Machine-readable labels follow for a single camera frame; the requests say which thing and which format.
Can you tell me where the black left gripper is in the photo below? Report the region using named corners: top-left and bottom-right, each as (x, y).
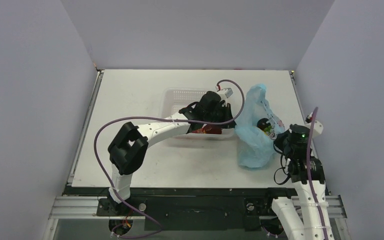
top-left (204, 103), bottom-right (237, 130)

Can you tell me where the light blue plastic bag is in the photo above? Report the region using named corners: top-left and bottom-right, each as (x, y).
top-left (234, 83), bottom-right (286, 169)

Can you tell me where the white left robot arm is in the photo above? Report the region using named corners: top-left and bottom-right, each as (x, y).
top-left (107, 88), bottom-right (236, 215)

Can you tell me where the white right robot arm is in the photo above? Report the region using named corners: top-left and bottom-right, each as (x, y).
top-left (262, 115), bottom-right (334, 240)

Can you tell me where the dark red fake fruit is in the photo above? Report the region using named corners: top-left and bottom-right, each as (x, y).
top-left (192, 124), bottom-right (223, 135)

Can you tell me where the white perforated plastic basket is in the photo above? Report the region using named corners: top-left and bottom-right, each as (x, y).
top-left (159, 88), bottom-right (234, 140)

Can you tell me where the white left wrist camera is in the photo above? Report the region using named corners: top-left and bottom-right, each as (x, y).
top-left (216, 87), bottom-right (233, 99)

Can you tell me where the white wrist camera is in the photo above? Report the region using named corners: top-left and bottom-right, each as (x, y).
top-left (304, 113), bottom-right (324, 139)
top-left (216, 87), bottom-right (233, 99)

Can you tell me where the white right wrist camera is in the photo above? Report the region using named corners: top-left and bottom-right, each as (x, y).
top-left (304, 113), bottom-right (324, 139)

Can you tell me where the metal table edge rail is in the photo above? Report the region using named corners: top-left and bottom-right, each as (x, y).
top-left (289, 70), bottom-right (299, 98)

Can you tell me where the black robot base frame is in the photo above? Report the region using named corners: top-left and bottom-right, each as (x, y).
top-left (62, 185), bottom-right (312, 233)

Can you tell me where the left metal table rail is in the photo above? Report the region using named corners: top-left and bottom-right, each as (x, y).
top-left (66, 69), bottom-right (105, 186)

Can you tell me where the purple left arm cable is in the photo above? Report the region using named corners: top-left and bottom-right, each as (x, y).
top-left (93, 79), bottom-right (246, 240)

